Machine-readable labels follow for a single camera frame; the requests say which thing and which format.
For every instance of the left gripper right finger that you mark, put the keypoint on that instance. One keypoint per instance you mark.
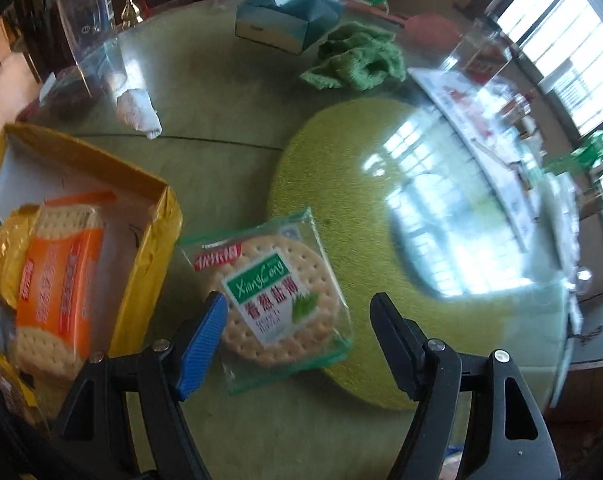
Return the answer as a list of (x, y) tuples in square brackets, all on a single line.
[(506, 436)]

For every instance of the orange cracker pack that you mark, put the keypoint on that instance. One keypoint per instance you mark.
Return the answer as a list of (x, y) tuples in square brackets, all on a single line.
[(54, 305)]

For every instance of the pink plastic chair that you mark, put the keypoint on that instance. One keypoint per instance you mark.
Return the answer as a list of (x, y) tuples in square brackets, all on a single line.
[(432, 32)]

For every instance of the crumpled white tissue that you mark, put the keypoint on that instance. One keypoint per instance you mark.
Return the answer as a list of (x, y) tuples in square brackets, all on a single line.
[(135, 110)]

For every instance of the glass jar black lid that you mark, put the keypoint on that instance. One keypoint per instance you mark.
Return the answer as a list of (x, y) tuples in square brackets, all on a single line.
[(481, 54)]

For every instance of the yellow snack pack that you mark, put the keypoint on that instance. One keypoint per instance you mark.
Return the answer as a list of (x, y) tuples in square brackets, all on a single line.
[(16, 233)]

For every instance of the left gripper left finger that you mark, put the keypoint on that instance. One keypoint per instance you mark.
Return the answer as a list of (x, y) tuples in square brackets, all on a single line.
[(92, 437)]

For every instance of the printed paper sheet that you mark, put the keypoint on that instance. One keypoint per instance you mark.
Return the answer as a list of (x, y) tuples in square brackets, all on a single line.
[(506, 163)]

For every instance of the yellow cardboard box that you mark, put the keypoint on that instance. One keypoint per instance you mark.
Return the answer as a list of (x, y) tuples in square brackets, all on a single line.
[(141, 227)]

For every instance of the green cloth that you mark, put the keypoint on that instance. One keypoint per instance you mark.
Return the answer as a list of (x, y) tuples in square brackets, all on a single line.
[(356, 56)]

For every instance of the clear plastic cup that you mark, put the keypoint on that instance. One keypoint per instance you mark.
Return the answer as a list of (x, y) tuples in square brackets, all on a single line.
[(91, 34)]

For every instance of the green plastic bag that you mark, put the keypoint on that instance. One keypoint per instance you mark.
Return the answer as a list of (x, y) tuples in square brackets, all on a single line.
[(580, 161)]

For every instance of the green round cracker pack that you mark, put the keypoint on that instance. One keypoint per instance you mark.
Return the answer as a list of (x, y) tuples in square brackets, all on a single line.
[(286, 311)]

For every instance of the teal tissue box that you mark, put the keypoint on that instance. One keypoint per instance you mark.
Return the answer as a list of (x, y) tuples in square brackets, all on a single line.
[(288, 25)]

